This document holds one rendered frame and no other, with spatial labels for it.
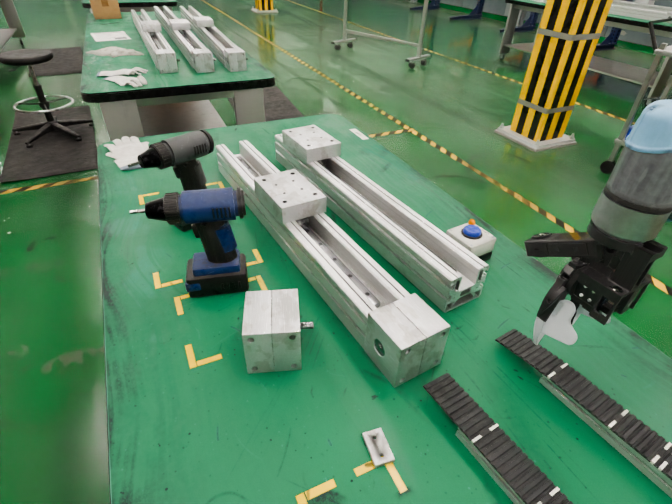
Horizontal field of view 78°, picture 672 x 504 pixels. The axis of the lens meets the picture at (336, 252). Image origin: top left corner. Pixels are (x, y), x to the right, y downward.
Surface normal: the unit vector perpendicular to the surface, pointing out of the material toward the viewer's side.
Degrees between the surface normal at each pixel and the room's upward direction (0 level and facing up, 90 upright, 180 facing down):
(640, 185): 89
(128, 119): 90
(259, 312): 0
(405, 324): 0
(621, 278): 89
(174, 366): 0
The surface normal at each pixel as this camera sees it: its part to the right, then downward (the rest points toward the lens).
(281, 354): 0.11, 0.60
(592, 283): -0.86, 0.26
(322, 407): 0.03, -0.80
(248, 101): 0.42, 0.55
